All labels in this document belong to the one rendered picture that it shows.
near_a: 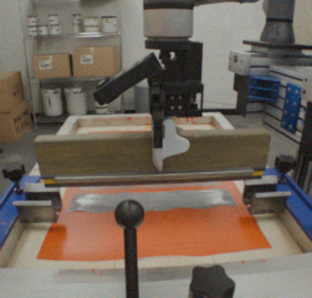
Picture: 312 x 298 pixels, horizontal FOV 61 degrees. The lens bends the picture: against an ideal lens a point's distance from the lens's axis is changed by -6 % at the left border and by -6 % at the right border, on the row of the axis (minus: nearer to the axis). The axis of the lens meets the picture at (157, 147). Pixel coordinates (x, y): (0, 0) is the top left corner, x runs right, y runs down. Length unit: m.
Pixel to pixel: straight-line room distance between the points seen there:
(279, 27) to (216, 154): 0.88
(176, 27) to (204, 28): 3.81
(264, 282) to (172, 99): 0.28
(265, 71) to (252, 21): 3.20
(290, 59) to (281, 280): 1.06
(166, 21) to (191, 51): 0.06
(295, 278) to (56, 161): 0.40
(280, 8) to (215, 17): 3.00
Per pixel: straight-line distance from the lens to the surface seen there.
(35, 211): 0.55
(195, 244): 0.52
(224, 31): 4.30
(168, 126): 0.45
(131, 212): 0.25
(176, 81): 0.44
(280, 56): 1.30
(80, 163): 0.49
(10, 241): 0.54
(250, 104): 1.26
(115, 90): 0.44
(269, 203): 0.57
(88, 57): 3.71
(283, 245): 0.56
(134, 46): 4.13
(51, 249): 0.54
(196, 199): 0.63
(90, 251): 0.52
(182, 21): 0.42
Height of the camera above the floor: 1.31
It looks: 24 degrees down
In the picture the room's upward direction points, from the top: straight up
